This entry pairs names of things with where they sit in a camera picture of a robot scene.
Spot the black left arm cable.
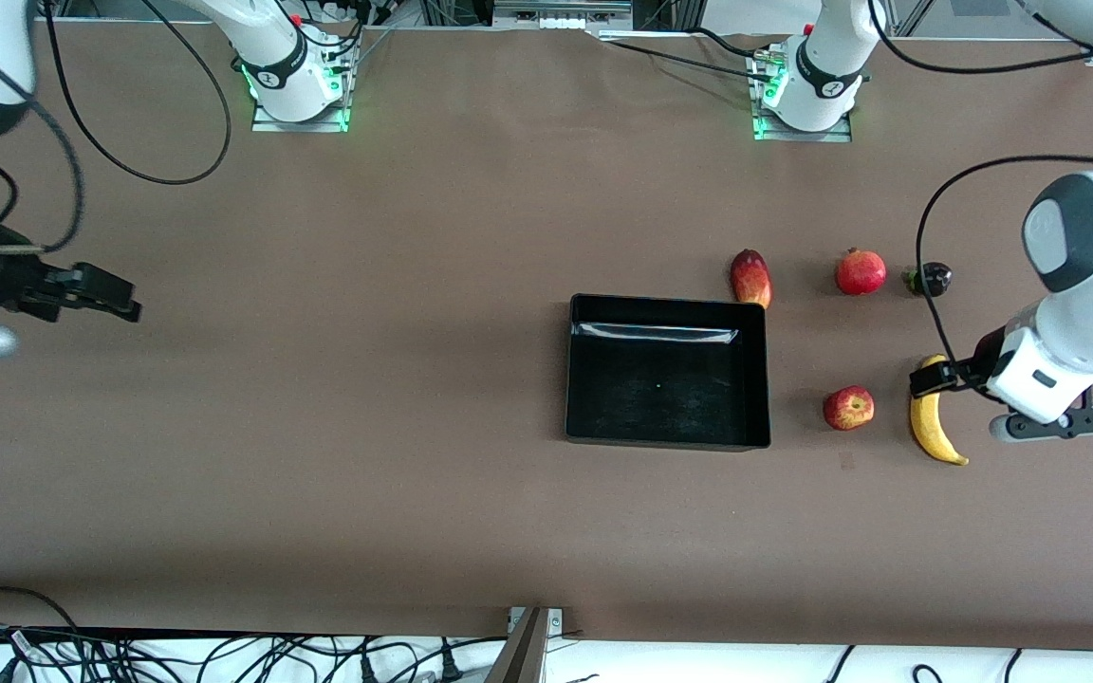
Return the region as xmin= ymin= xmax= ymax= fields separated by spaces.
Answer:
xmin=869 ymin=0 xmax=1093 ymax=376

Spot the thin black looping cable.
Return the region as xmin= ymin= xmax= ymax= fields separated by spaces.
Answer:
xmin=39 ymin=0 xmax=232 ymax=186

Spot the silver metal bracket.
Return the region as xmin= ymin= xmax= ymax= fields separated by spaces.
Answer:
xmin=507 ymin=607 xmax=566 ymax=635

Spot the black cable to arm base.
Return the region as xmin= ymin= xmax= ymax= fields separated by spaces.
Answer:
xmin=599 ymin=27 xmax=785 ymax=82

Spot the red pomegranate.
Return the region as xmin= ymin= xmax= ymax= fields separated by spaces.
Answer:
xmin=835 ymin=248 xmax=888 ymax=297

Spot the white power strip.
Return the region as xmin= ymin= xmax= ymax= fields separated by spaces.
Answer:
xmin=492 ymin=0 xmax=635 ymax=31

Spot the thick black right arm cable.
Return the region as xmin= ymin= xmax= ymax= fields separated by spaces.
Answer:
xmin=0 ymin=24 xmax=87 ymax=255

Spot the dark purple mangosteen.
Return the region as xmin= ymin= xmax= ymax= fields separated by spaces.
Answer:
xmin=901 ymin=262 xmax=954 ymax=298

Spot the black plastic box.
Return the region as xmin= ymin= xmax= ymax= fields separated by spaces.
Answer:
xmin=565 ymin=293 xmax=772 ymax=452

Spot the yellow banana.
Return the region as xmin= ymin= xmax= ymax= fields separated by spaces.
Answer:
xmin=909 ymin=355 xmax=971 ymax=467

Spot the grey metal bar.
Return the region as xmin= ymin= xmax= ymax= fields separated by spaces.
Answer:
xmin=485 ymin=607 xmax=549 ymax=683

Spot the red yellow mango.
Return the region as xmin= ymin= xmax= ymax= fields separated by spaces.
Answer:
xmin=730 ymin=249 xmax=773 ymax=310

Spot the red yellow apple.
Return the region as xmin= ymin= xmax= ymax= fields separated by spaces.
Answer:
xmin=823 ymin=385 xmax=876 ymax=433

